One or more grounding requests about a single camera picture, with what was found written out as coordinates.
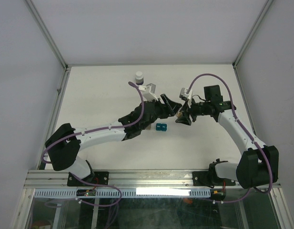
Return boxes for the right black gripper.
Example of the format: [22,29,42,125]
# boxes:
[175,97,210,125]

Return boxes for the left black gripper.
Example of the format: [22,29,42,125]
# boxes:
[141,94,182,131]

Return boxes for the amber pill bottle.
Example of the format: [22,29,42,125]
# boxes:
[175,111,182,118]

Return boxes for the teal pill box compartments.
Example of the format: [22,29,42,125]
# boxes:
[155,123,167,132]

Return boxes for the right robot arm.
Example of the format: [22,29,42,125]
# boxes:
[176,85,279,189]

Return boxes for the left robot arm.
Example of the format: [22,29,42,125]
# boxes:
[45,94,182,185]

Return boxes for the white cap dark bottle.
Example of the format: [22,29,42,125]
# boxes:
[135,71,144,85]

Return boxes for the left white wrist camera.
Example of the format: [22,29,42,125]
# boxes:
[138,83,159,102]

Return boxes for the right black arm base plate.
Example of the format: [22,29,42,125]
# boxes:
[192,171,235,188]

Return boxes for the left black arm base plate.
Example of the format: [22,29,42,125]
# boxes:
[67,170,109,187]

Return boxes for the grey slotted cable duct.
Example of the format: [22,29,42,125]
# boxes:
[34,187,211,199]

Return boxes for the left aluminium frame post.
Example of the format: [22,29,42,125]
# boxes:
[24,0,68,71]

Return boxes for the aluminium frame post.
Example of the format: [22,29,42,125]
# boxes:
[232,0,275,69]
[24,0,68,71]

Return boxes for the right aluminium frame post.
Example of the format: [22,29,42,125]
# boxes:
[232,0,275,69]

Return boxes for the aluminium front rail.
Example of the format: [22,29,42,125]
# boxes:
[23,168,280,189]

